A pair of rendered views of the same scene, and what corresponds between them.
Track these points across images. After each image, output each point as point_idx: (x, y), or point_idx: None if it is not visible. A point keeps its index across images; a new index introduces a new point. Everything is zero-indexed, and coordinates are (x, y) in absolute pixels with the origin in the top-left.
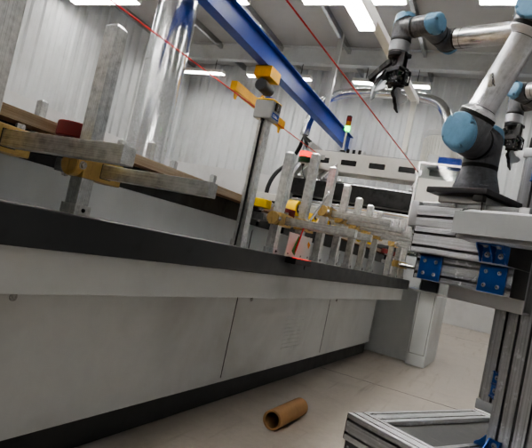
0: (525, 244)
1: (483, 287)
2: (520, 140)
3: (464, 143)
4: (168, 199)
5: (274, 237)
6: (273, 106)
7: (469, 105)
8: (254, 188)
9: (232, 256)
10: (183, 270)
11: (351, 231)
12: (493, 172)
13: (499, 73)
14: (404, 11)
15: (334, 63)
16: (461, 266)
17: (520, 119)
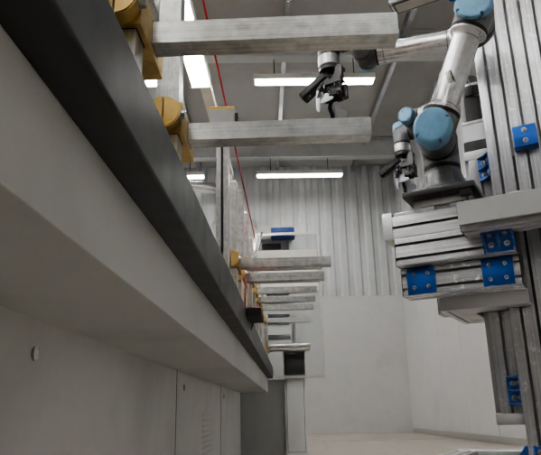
0: None
1: (491, 282)
2: (414, 167)
3: (443, 137)
4: None
5: (236, 283)
6: (234, 115)
7: (435, 101)
8: (228, 212)
9: (234, 293)
10: (207, 307)
11: (326, 259)
12: (460, 170)
13: (456, 69)
14: None
15: (224, 97)
16: (455, 269)
17: (409, 147)
